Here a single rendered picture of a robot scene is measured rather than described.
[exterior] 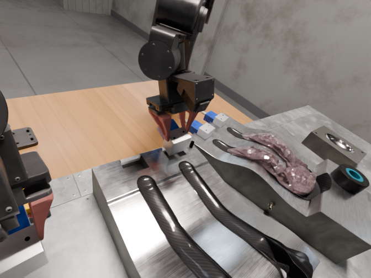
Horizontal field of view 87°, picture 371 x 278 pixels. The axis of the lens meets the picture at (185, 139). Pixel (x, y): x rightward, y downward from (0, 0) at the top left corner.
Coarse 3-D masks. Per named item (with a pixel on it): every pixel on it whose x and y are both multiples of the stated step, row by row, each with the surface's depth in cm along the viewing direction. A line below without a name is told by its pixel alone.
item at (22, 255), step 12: (24, 216) 25; (24, 228) 23; (12, 240) 22; (24, 240) 22; (36, 240) 23; (0, 252) 21; (12, 252) 21; (24, 252) 22; (36, 252) 22; (0, 264) 20; (12, 264) 21; (24, 264) 22; (36, 264) 24; (0, 276) 20; (12, 276) 22; (24, 276) 24
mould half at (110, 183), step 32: (160, 160) 47; (192, 160) 50; (96, 192) 42; (128, 192) 38; (192, 192) 43; (224, 192) 46; (128, 224) 34; (192, 224) 38; (256, 224) 38; (128, 256) 32; (160, 256) 32; (224, 256) 32; (256, 256) 32
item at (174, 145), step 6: (174, 126) 48; (174, 132) 46; (180, 132) 46; (186, 132) 46; (174, 138) 45; (180, 138) 45; (186, 138) 45; (168, 144) 46; (174, 144) 44; (180, 144) 46; (186, 144) 47; (168, 150) 47; (174, 150) 47; (180, 150) 48
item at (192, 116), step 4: (176, 104) 39; (180, 104) 40; (184, 104) 41; (168, 108) 41; (172, 108) 40; (176, 108) 40; (180, 108) 40; (184, 108) 41; (188, 108) 42; (172, 112) 40; (176, 112) 40; (180, 112) 41; (184, 112) 48; (188, 112) 44; (192, 112) 43; (180, 116) 48; (184, 116) 48; (192, 116) 44; (184, 120) 48; (188, 120) 45; (192, 120) 45; (184, 124) 48; (188, 124) 46; (188, 128) 46
